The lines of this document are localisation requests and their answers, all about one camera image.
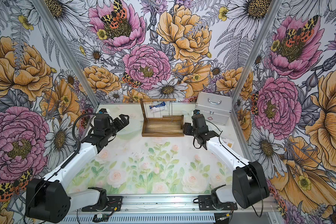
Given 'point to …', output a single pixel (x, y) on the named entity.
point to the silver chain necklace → (153, 112)
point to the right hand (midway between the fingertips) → (187, 129)
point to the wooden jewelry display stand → (168, 126)
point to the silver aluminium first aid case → (215, 108)
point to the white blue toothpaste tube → (160, 107)
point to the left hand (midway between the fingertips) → (124, 123)
